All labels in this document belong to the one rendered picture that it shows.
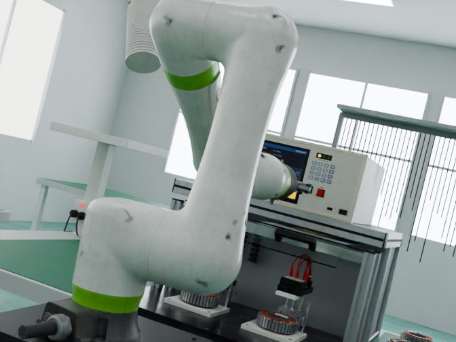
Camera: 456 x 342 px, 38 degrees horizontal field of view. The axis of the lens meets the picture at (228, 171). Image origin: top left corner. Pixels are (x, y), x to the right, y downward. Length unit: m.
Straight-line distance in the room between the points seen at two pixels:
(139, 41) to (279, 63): 1.89
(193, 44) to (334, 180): 0.87
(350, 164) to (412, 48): 6.63
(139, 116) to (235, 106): 8.38
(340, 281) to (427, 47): 6.62
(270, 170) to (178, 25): 0.45
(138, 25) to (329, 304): 1.61
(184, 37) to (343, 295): 1.12
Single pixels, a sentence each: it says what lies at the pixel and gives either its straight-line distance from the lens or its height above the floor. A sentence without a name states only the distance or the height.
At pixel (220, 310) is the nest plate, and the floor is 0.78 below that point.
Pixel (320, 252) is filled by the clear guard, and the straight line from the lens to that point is 1.70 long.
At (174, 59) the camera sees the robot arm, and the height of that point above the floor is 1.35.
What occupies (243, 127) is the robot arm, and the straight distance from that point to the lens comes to 1.13.
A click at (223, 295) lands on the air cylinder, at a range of 2.05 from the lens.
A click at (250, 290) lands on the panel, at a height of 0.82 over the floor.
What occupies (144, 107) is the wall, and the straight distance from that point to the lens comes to 9.49.
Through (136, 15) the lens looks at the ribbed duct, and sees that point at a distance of 3.12.
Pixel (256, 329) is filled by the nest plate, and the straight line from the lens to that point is 1.82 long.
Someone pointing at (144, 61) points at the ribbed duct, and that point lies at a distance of 3.04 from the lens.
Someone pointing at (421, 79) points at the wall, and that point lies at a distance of 8.43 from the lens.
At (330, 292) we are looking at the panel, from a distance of 2.09.
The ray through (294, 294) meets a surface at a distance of 1.90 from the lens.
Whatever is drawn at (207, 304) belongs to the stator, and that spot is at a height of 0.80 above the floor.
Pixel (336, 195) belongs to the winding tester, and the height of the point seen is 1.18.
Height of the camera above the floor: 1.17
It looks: level
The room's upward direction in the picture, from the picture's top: 14 degrees clockwise
